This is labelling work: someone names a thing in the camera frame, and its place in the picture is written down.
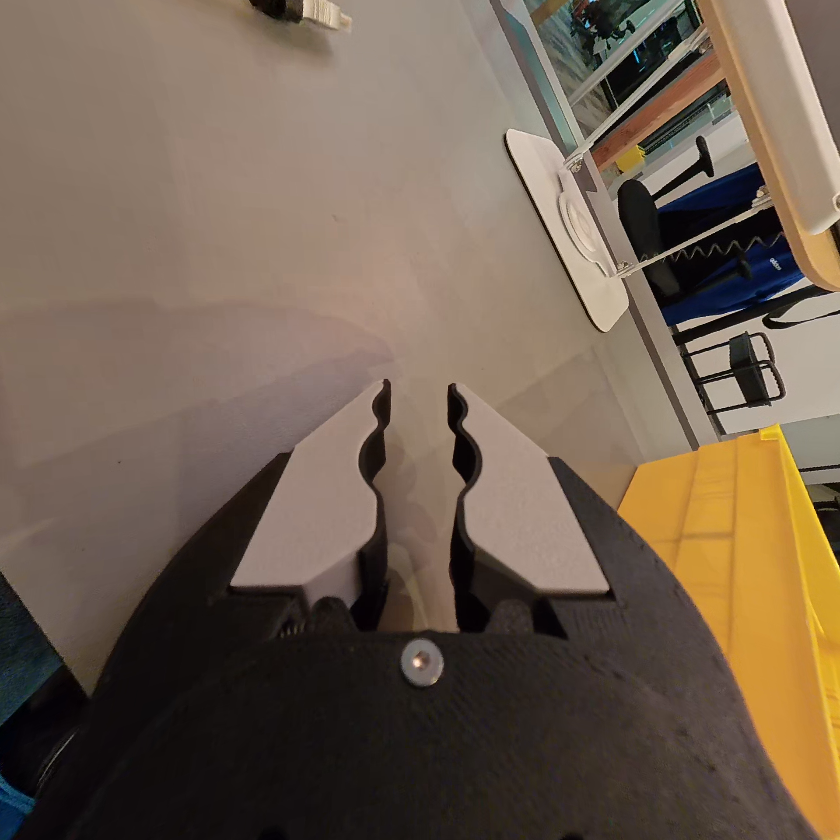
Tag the blue jacket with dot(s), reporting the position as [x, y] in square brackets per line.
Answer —
[722, 282]

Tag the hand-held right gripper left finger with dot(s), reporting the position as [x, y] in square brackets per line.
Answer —
[302, 525]

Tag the wooden office desk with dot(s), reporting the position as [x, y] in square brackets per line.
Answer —
[656, 124]

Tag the person's blue jeans leg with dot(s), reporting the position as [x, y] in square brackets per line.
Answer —
[19, 643]

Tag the white monitor stand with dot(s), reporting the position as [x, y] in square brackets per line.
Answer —
[544, 197]

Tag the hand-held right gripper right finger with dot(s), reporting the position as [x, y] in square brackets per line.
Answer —
[531, 525]

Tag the yellow plastic bin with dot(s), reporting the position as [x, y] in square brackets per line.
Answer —
[741, 558]

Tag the black office chair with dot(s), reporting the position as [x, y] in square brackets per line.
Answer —
[640, 210]

